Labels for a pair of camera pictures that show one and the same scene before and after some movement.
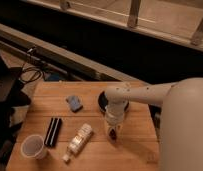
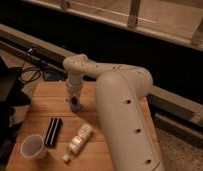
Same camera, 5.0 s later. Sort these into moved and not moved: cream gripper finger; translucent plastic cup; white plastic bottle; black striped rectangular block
Moved: cream gripper finger
Not moved: white plastic bottle; black striped rectangular block; translucent plastic cup
